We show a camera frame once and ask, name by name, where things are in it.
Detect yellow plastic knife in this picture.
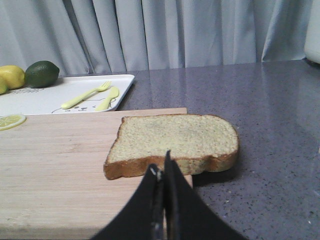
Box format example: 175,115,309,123
95,86,120,112

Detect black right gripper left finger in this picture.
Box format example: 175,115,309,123
92,164,164,240

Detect yellow lemon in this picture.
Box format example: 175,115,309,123
0,77,9,95
0,65,25,90

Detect white bear tray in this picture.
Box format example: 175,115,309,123
0,74,135,116

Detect yellow plastic fork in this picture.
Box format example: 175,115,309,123
60,81,112,110

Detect lemon slice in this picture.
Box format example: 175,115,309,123
0,114,27,131

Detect green lime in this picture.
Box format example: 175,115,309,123
24,60,60,88

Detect bread slice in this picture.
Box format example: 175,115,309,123
103,113,240,180

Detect grey curtain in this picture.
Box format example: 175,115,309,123
0,0,312,75

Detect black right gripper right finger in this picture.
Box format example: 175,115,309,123
163,151,245,240

